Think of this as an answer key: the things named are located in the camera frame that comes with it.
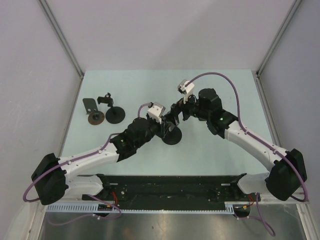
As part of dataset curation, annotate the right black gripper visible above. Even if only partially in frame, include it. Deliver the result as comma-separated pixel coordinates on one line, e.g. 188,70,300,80
164,90,210,126

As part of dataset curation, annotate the black stand holding white phone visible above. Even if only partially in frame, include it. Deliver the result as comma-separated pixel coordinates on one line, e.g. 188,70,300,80
161,124,183,146

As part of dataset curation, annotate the black stand holding purple phone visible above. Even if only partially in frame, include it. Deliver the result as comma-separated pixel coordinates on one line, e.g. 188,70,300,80
97,92,126,124

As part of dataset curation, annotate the rusty base phone stand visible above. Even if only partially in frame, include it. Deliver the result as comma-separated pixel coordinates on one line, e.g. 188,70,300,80
82,98,105,126

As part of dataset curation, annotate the white silver phone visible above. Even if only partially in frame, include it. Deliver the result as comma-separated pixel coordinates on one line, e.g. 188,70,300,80
165,110,180,132

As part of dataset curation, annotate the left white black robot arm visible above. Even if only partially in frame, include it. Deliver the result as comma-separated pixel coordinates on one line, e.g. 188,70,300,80
31,116,180,206

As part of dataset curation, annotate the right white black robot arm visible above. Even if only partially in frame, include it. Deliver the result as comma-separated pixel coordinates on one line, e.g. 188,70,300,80
170,87,307,201

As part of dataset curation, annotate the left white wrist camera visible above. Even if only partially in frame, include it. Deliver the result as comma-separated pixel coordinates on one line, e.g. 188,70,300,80
147,102,166,124

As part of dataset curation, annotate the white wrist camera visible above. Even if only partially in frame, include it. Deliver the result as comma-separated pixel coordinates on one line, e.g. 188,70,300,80
147,102,166,124
177,79,195,104

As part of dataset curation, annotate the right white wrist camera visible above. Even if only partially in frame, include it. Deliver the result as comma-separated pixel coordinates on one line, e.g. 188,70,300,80
177,79,195,104

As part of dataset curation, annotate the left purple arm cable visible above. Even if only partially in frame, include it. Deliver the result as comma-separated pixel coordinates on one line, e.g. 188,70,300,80
23,101,153,227

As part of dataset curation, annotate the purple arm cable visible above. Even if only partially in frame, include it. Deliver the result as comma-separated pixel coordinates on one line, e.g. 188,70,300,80
183,72,310,237
23,101,153,227

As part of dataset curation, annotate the white slotted cable duct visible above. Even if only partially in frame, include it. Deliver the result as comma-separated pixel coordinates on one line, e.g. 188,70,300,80
46,201,251,215

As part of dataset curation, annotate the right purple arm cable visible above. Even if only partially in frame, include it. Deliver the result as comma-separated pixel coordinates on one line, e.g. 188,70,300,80
183,72,310,237

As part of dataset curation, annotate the right aluminium frame post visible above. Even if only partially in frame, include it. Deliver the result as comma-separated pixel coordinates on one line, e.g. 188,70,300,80
255,0,304,78

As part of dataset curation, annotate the aluminium frame post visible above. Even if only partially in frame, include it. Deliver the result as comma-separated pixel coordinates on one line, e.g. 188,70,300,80
37,0,84,80
255,0,304,78

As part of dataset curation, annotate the left aluminium frame post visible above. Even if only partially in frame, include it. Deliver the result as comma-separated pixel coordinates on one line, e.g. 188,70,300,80
37,0,84,80

